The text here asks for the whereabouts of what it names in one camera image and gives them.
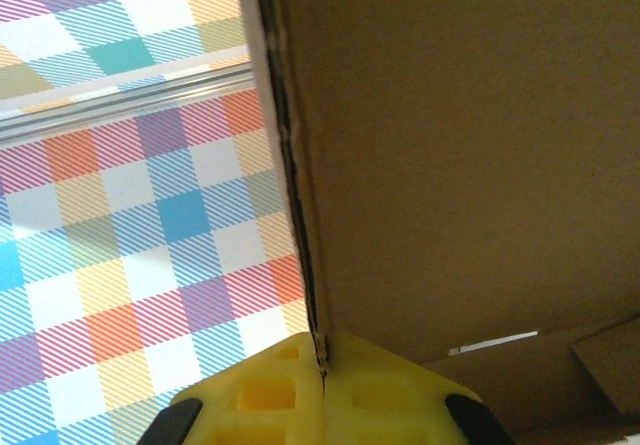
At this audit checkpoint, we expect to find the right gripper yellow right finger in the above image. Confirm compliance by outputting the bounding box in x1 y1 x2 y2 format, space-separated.
324 332 516 445

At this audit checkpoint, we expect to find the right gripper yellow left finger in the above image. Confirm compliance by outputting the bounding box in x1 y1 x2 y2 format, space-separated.
149 332 327 445

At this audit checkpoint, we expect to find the brown cardboard mailer box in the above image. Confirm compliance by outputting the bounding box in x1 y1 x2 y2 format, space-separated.
234 0 640 444

